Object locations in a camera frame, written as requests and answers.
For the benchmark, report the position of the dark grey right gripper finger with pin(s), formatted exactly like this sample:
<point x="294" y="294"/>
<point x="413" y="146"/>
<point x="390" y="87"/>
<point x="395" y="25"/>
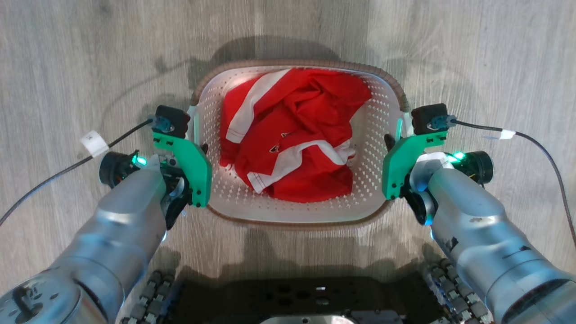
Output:
<point x="389" y="142"/>

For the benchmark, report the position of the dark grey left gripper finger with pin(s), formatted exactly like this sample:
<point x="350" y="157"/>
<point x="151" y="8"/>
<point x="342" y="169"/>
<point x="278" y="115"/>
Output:
<point x="204" y="149"/>

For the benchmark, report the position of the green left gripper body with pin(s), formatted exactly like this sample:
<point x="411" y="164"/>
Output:
<point x="198" y="171"/>

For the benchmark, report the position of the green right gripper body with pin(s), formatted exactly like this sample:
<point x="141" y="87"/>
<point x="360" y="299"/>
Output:
<point x="398" y="166"/>

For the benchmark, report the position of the white laundry basket brown rim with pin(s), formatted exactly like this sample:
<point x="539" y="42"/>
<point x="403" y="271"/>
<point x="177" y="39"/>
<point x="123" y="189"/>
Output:
<point x="297" y="211"/>

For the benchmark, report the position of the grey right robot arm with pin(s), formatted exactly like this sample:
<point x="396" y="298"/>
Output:
<point x="477" y="234"/>

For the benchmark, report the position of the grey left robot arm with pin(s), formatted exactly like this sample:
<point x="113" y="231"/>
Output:
<point x="112" y="234"/>

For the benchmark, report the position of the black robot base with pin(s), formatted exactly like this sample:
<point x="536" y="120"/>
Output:
<point x="306" y="299"/>

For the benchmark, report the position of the red garment white stripes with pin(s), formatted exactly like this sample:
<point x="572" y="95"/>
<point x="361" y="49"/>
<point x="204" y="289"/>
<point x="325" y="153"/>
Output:
<point x="306" y="135"/>

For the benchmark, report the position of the grey roller wheel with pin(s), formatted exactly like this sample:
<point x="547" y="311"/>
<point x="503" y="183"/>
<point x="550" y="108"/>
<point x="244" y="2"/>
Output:
<point x="150" y="299"/>
<point x="456" y="294"/>

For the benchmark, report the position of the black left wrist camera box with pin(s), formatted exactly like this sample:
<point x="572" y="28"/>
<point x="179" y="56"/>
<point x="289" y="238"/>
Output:
<point x="173" y="119"/>

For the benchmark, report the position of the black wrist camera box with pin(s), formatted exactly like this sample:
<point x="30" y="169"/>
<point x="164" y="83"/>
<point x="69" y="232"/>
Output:
<point x="173" y="119"/>
<point x="429" y="118"/>

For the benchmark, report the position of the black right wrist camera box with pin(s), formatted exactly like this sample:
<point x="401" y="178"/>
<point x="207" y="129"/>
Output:
<point x="429" y="118"/>

